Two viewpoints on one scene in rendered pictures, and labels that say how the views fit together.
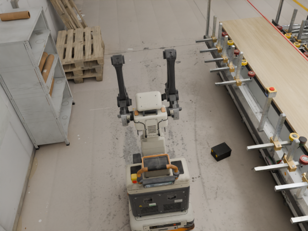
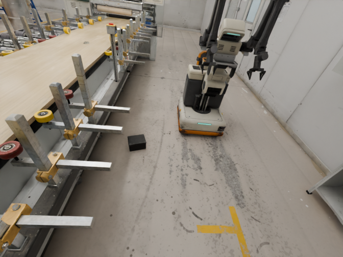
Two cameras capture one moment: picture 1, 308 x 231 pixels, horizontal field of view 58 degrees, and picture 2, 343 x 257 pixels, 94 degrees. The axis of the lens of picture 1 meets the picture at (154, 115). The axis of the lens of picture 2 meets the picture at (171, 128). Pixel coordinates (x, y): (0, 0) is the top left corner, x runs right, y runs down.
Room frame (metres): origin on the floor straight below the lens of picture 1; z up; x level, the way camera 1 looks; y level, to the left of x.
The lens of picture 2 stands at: (3.55, -0.48, 1.48)
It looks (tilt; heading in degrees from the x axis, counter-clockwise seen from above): 40 degrees down; 177
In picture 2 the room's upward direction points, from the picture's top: 9 degrees clockwise
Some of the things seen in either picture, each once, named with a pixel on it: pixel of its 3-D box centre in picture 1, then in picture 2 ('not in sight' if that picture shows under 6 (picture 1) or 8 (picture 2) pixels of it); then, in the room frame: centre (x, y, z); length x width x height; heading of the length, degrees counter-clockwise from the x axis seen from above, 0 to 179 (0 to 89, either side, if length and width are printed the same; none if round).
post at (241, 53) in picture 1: (238, 70); (85, 93); (2.64, -1.01, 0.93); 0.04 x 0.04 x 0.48; 4
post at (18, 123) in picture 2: (224, 52); (42, 161); (3.14, -0.97, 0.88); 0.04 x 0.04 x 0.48; 4
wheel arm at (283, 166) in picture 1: (280, 166); (132, 53); (1.35, -1.00, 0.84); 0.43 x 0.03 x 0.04; 94
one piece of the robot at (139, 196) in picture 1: (157, 183); (205, 85); (1.46, 0.02, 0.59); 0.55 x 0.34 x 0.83; 93
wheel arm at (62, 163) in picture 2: (221, 59); (64, 164); (3.10, -0.93, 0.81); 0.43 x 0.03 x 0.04; 94
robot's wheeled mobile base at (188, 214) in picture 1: (158, 198); (199, 114); (1.55, 0.02, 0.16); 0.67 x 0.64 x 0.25; 3
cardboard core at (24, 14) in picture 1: (15, 15); not in sight; (3.10, 1.44, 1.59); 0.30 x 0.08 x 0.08; 94
